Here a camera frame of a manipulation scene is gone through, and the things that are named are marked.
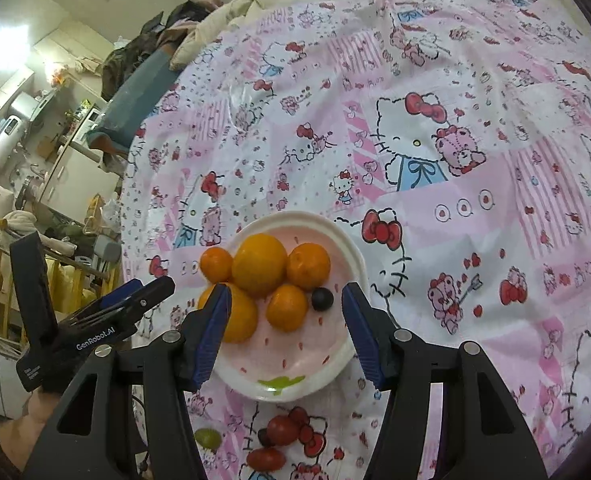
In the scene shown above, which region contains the teal blue pillow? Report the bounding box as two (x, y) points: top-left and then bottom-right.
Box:
(85, 49), (178, 156)

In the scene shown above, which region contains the left hand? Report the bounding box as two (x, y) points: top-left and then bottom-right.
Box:
(0, 388), (61, 471)

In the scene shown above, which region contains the red cherry tomato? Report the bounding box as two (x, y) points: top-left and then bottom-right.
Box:
(247, 448), (286, 472)
(266, 415), (300, 446)

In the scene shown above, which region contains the white washing machine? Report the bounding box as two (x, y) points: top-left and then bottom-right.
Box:
(60, 105), (102, 162)

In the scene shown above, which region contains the white water heater appliance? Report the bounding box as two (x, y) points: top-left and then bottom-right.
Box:
(0, 115), (26, 173)

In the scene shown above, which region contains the small mandarin orange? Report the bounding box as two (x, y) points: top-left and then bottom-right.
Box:
(199, 246), (233, 283)

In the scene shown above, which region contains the Hello Kitty pink bedsheet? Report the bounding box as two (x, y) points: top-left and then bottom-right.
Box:
(122, 0), (591, 470)

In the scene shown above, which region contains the small mandarin plate front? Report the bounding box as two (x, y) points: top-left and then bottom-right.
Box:
(265, 283), (309, 333)

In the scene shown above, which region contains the large orange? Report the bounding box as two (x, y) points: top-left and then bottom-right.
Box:
(223, 282), (259, 344)
(232, 233), (288, 298)

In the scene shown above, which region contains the green grape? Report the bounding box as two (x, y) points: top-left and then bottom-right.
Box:
(194, 427), (222, 452)

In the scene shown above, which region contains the dark grape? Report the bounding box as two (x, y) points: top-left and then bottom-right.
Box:
(311, 287), (335, 312)

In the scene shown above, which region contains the dark clothes pile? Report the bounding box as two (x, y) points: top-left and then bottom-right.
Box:
(102, 0), (214, 101)

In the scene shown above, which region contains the yellow wooden rail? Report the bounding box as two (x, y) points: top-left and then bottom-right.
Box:
(0, 219), (120, 358)

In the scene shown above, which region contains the pink white strawberry plate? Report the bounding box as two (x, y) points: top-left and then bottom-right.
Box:
(198, 210), (368, 402)

